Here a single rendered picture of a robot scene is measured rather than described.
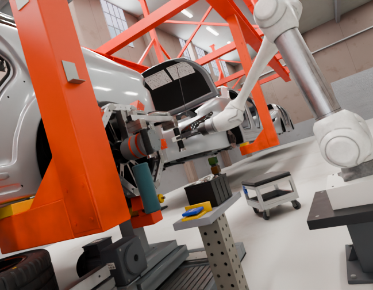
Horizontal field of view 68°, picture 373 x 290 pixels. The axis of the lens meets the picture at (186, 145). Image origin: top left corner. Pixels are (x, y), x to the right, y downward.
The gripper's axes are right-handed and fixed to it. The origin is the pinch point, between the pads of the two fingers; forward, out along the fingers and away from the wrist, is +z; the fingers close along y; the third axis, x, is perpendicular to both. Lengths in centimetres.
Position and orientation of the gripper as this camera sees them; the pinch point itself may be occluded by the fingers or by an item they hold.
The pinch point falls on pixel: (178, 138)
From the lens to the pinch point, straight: 167.9
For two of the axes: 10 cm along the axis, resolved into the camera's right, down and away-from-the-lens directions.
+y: 4.5, -0.7, 8.9
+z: -8.4, 3.0, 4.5
